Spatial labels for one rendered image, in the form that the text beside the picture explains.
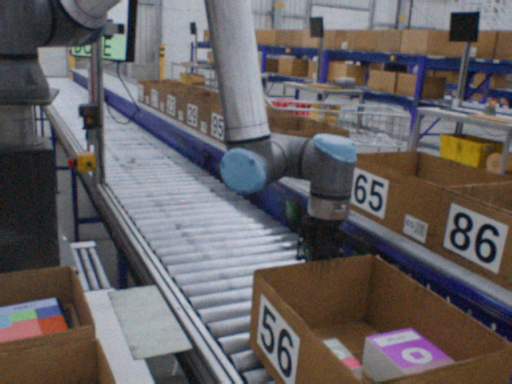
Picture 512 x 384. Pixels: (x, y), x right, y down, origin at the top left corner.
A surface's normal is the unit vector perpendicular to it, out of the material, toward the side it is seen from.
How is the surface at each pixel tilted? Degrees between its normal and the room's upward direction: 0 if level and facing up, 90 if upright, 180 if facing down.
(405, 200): 90
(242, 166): 97
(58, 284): 90
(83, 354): 90
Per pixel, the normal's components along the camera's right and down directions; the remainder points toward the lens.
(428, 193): -0.89, 0.08
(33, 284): 0.45, 0.28
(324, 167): -0.49, 0.22
